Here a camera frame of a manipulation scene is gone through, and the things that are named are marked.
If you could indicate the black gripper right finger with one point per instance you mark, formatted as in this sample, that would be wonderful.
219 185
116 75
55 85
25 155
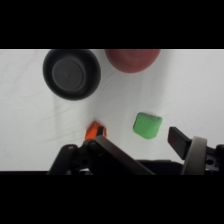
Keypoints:
193 153

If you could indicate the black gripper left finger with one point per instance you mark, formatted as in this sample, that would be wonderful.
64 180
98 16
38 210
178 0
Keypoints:
110 156

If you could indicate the orange cube block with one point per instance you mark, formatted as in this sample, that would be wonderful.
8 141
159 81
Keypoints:
94 131

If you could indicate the green soft block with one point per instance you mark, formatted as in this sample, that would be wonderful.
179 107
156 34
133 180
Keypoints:
147 125

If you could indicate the black round bowl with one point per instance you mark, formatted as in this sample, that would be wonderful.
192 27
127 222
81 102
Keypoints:
71 74

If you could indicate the dark red bowl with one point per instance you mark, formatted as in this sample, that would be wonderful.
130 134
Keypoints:
132 60

